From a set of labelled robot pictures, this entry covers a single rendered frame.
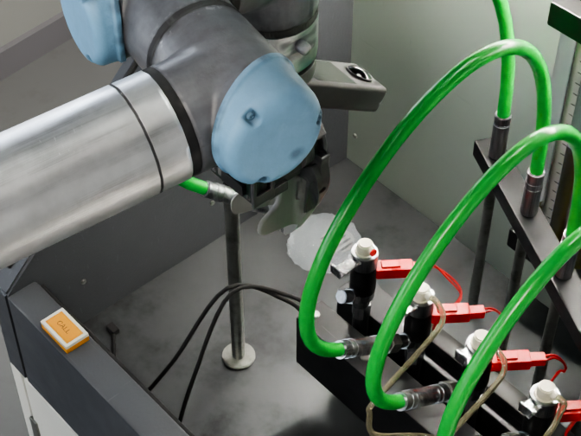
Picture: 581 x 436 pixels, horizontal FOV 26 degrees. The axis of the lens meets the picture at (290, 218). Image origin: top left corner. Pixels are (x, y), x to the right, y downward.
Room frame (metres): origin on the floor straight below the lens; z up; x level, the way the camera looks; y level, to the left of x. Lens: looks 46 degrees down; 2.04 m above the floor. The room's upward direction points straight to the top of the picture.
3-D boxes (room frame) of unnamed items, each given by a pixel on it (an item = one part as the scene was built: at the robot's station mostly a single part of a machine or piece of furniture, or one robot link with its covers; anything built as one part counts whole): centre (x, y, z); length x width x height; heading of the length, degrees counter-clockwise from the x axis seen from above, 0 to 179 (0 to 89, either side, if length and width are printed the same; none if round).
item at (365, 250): (0.87, -0.08, 1.09); 0.02 x 0.02 x 0.03
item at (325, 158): (0.78, -0.01, 1.30); 0.05 x 0.02 x 0.09; 42
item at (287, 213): (0.77, 0.01, 1.25); 0.06 x 0.03 x 0.09; 132
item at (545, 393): (0.69, -0.24, 1.09); 0.02 x 0.02 x 0.03
